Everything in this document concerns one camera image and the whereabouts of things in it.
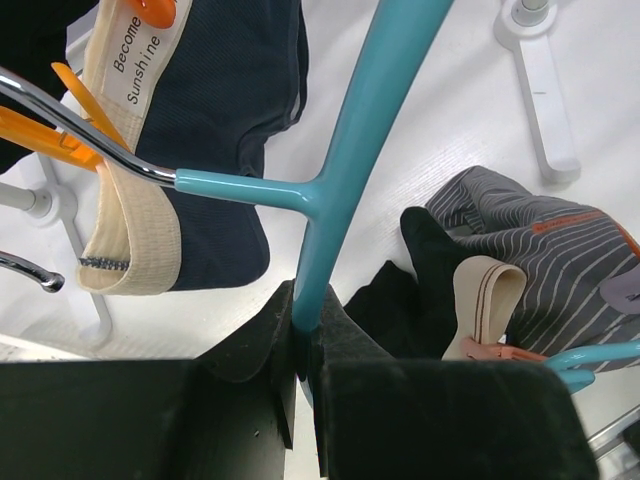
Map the orange clothes peg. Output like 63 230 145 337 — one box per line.
1 62 129 172

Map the grey striped underwear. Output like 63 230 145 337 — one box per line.
426 166 639 357

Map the metal clothes rack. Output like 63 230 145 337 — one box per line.
0 0 584 346

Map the navy blue underwear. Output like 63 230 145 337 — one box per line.
74 0 309 296

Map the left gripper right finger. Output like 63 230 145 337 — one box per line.
312 291 599 480

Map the black underwear beige waistband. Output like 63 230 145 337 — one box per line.
345 207 527 360

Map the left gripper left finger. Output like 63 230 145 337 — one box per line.
1 281 295 479

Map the blue plastic clip hanger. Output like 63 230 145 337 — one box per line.
0 0 640 396

